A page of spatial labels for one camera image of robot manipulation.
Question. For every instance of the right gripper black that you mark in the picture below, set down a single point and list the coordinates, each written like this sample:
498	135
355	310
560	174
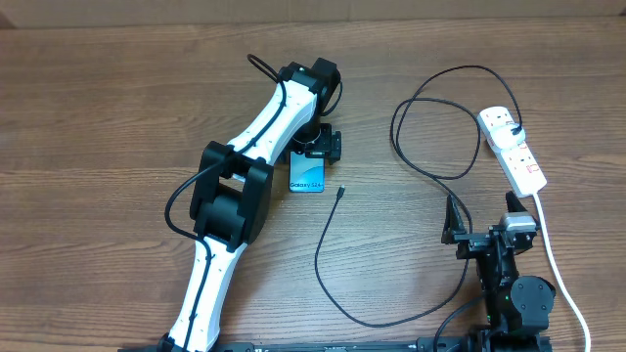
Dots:
469	242

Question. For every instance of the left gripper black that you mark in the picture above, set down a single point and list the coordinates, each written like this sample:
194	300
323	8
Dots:
329	144

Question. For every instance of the blue Galaxy smartphone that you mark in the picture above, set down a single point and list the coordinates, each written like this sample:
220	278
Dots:
307	175

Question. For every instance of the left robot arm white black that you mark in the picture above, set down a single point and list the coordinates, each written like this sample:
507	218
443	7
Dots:
233	187

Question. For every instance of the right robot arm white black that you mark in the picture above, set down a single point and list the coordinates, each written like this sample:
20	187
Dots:
517	307

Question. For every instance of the white charger plug adapter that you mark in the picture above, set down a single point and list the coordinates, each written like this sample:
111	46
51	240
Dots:
506	137

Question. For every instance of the white power strip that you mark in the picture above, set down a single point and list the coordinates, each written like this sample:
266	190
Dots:
519	165

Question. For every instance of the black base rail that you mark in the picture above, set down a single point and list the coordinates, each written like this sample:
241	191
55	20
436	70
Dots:
422	344

